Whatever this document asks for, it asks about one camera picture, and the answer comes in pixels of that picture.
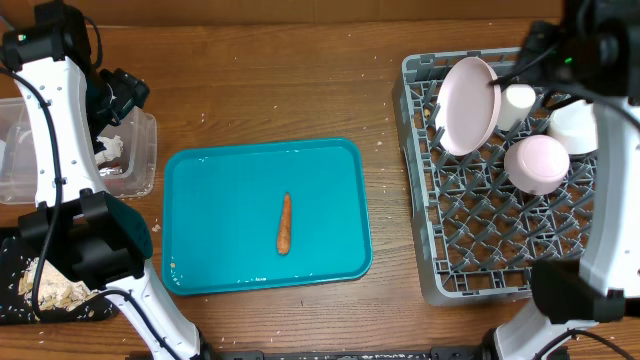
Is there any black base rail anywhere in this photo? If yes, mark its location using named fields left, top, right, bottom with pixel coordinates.
left=215, top=346, right=492, bottom=360

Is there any black waste tray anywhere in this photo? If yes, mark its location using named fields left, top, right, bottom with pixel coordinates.
left=1, top=228, right=119, bottom=325

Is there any teal plastic serving tray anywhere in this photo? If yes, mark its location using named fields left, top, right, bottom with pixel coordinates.
left=161, top=138, right=373, bottom=296

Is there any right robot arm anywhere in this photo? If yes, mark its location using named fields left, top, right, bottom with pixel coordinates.
left=476, top=0, right=639, bottom=359

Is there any clear plastic waste bin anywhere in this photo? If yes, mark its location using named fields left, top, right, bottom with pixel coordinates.
left=1, top=98, right=157, bottom=205

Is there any orange carrot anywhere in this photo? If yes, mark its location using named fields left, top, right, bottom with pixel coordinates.
left=276, top=193, right=292, bottom=256

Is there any white cup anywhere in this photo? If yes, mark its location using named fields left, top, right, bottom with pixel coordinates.
left=496, top=84, right=536, bottom=131

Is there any white bowl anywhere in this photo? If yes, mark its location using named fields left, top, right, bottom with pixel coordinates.
left=547, top=100, right=598, bottom=155

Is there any food scraps rice pile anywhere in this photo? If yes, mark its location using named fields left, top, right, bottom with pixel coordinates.
left=18, top=257, right=98, bottom=311

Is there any grey dishwasher rack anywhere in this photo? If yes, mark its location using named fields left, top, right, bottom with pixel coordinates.
left=393, top=47, right=597, bottom=306

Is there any large white round plate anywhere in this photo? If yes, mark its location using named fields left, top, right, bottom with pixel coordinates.
left=435, top=57, right=501, bottom=156

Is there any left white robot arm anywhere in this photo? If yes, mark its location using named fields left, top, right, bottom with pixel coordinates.
left=1, top=1, right=214, bottom=359

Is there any white napkin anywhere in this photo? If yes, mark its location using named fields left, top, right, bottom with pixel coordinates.
left=95, top=135, right=124, bottom=166

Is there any small white round plate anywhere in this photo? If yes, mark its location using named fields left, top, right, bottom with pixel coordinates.
left=504, top=135, right=570, bottom=195

